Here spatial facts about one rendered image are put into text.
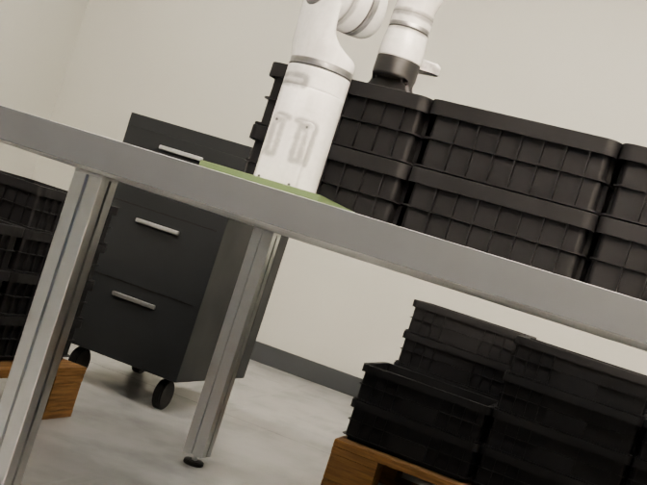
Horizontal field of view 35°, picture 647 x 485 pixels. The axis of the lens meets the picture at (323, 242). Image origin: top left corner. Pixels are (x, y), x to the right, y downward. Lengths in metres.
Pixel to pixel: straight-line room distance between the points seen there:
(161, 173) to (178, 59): 4.63
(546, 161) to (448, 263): 0.51
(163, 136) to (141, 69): 2.50
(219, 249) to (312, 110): 1.90
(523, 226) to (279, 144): 0.39
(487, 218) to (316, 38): 0.38
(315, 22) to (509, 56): 3.89
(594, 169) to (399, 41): 0.41
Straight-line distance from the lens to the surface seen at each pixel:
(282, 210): 1.12
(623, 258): 1.50
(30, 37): 5.80
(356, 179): 1.63
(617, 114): 5.18
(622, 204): 1.51
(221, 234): 3.27
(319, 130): 1.41
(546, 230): 1.53
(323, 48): 1.42
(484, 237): 1.55
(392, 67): 1.71
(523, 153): 1.56
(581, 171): 1.53
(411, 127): 1.62
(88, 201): 1.89
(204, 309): 3.32
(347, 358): 5.24
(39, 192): 2.58
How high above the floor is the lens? 0.65
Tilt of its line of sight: 1 degrees up
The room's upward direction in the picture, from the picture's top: 18 degrees clockwise
